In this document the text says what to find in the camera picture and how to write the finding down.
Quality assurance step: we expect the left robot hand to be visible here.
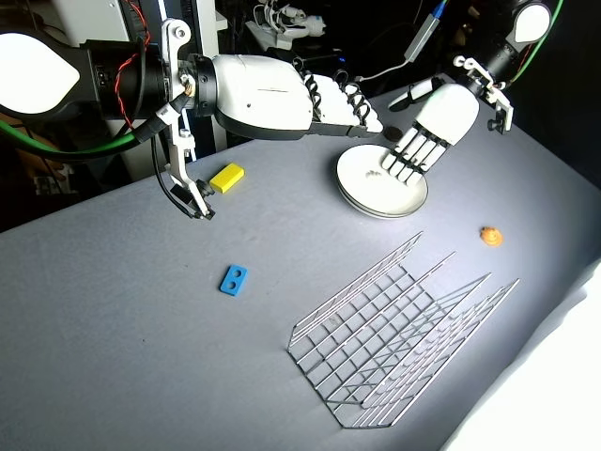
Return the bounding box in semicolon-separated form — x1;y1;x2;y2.
380;77;481;184

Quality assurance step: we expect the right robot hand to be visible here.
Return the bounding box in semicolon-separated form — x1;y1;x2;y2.
212;53;385;143

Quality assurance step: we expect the white ceramic plate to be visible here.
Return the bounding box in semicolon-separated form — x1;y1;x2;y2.
335;143;429;216
336;180;426;221

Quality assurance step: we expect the silver wire dish rack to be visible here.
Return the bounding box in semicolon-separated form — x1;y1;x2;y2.
285;230;521;429

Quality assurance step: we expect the grey rectangular adapter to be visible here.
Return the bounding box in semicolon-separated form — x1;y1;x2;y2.
403;0;447;62

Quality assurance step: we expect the white spare robot part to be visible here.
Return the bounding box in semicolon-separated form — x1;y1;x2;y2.
253;0;328;51

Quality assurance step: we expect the yellow rectangular block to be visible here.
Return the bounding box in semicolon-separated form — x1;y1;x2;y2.
208;162;246;195

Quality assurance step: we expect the white column with blue strips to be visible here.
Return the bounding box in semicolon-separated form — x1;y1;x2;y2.
126;0;229;182

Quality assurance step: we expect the small orange toy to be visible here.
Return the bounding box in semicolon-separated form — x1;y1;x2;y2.
479;225;504;248

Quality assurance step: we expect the blue block with two holes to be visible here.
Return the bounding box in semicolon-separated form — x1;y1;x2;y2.
218;264;250;297

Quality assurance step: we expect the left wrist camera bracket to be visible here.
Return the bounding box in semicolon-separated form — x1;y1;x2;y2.
454;54;516;135

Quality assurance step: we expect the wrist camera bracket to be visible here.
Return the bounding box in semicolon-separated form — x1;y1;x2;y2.
160;17;217;221
454;54;516;135

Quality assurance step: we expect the thin white cable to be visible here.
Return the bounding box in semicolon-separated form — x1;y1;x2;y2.
354;58;408;84

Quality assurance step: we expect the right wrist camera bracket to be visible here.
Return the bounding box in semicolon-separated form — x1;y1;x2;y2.
160;17;217;221

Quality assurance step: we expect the thick green cable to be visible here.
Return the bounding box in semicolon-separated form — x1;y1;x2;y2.
509;0;565;86
0;119;189;163

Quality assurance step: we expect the thin black camera cable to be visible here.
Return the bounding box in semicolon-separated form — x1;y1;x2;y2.
152;135;208;221

